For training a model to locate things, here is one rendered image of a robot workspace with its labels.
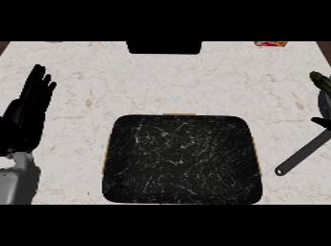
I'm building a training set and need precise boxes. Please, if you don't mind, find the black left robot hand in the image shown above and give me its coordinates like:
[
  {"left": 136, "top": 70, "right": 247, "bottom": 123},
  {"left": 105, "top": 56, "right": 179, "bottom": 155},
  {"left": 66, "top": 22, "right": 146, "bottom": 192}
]
[{"left": 0, "top": 63, "right": 59, "bottom": 158}]

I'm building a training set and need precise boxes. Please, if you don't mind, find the black marbled tray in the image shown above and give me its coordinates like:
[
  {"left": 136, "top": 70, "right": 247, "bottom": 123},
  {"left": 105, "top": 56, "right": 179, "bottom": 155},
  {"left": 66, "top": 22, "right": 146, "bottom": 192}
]
[{"left": 100, "top": 112, "right": 264, "bottom": 205}]

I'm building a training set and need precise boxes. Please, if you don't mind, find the red and yellow packet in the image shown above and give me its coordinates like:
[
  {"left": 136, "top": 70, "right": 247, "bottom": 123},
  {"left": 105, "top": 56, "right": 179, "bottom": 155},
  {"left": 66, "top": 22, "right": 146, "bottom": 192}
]
[{"left": 252, "top": 40, "right": 288, "bottom": 48}]

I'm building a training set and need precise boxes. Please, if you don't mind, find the black appliance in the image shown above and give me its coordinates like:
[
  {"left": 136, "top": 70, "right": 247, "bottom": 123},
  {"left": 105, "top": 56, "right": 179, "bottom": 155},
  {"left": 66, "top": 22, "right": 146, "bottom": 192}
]
[{"left": 125, "top": 40, "right": 204, "bottom": 56}]

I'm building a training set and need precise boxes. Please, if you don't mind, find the grey pot with long handle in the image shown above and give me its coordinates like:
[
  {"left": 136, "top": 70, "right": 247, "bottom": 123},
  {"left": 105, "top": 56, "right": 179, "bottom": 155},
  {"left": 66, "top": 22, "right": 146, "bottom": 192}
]
[{"left": 275, "top": 62, "right": 331, "bottom": 178}]

